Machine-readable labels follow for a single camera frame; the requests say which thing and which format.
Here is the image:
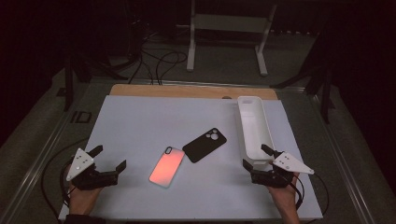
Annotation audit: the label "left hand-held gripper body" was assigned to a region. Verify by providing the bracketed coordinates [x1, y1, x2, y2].
[65, 147, 120, 191]

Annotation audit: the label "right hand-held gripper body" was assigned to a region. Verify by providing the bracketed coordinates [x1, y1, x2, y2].
[250, 151, 316, 189]

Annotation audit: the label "white plastic bin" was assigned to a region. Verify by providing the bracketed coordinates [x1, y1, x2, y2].
[236, 95, 276, 166]

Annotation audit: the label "pink iridescent phone case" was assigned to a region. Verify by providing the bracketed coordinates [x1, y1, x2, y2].
[148, 146, 186, 189]

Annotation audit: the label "black phone case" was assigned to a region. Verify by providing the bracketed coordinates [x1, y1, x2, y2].
[181, 127, 228, 164]

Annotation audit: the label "person's right hand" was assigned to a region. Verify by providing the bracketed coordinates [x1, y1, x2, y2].
[268, 173, 301, 217]

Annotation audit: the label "person's left hand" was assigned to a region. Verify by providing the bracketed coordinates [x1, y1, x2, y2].
[66, 180, 104, 217]

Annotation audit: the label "black tripod stand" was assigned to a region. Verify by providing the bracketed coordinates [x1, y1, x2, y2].
[64, 55, 129, 112]
[270, 31, 335, 125]

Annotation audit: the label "white metal stand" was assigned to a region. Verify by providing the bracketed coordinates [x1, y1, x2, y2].
[176, 0, 278, 77]

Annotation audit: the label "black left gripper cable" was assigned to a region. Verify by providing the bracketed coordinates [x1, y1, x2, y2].
[41, 138, 90, 218]

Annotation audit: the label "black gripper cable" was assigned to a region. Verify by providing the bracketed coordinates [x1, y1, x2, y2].
[292, 172, 330, 217]
[41, 138, 90, 218]

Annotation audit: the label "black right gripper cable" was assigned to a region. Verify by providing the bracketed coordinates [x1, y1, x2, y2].
[292, 172, 330, 217]

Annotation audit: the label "black floor cables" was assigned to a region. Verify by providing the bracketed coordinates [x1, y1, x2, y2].
[127, 31, 189, 86]

